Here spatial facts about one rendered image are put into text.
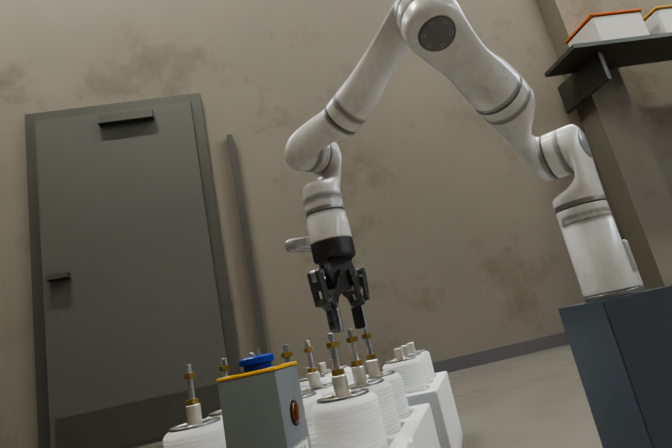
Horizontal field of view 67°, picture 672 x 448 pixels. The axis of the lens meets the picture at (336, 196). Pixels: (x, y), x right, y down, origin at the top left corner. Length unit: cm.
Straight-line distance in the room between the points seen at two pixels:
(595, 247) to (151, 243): 282
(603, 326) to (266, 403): 61
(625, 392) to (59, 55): 387
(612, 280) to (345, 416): 54
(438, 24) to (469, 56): 8
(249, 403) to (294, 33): 361
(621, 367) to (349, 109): 61
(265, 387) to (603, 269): 65
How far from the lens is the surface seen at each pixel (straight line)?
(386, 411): 86
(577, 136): 106
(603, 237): 102
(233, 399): 60
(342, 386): 76
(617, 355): 98
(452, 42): 80
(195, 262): 334
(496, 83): 87
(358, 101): 85
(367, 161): 361
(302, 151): 90
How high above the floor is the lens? 33
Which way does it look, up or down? 16 degrees up
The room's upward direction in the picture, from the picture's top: 12 degrees counter-clockwise
